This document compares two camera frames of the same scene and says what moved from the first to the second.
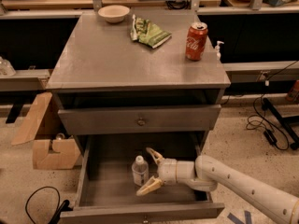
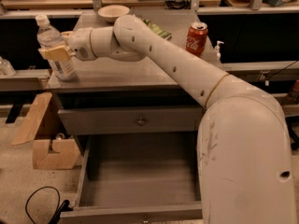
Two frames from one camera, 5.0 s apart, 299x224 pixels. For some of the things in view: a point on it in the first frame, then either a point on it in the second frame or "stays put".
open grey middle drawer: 106,194 stays put
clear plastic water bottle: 140,171 → 49,36
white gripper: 166,170 → 79,43
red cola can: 195,42 stays put
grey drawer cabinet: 154,80 stays put
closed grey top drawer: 143,119 stays put
